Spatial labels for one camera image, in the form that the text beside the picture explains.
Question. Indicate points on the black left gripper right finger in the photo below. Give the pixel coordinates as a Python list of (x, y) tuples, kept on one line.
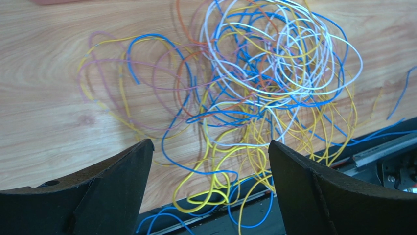
[(317, 200)]

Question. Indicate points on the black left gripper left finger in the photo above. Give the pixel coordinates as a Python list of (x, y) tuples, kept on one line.
[(102, 199)]

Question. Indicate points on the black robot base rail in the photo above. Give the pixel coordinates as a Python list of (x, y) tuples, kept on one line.
[(387, 157)]

